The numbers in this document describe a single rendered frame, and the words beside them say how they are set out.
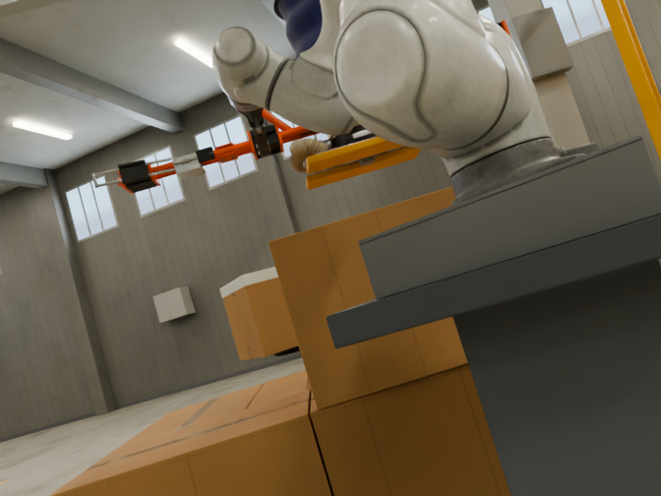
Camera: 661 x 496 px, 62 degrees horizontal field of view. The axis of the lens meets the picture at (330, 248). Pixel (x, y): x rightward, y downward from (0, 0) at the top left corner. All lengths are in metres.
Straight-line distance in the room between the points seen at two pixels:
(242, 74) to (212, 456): 0.82
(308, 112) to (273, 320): 1.77
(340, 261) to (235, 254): 9.54
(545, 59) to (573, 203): 2.14
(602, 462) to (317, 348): 0.69
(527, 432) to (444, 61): 0.46
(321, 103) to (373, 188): 8.89
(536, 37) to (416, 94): 2.26
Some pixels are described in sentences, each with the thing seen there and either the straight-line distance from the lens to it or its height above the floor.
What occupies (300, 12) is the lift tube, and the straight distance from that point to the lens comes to 1.59.
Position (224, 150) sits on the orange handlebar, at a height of 1.23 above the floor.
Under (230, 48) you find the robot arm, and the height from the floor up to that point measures 1.23.
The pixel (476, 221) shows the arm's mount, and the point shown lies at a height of 0.81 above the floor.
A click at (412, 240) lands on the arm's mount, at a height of 0.81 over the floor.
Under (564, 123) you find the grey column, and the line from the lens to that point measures 2.80.
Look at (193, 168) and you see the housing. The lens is 1.51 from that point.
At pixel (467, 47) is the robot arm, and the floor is 0.98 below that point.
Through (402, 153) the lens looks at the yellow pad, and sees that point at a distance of 1.60.
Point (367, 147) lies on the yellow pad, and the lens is 1.39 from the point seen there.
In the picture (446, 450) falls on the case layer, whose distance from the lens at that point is 1.35.
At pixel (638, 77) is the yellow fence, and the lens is 2.36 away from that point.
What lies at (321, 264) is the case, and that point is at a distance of 1.28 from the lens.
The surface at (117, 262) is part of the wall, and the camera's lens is 12.29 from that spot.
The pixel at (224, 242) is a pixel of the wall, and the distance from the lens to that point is 10.90.
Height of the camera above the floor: 0.76
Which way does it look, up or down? 6 degrees up
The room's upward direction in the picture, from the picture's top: 17 degrees counter-clockwise
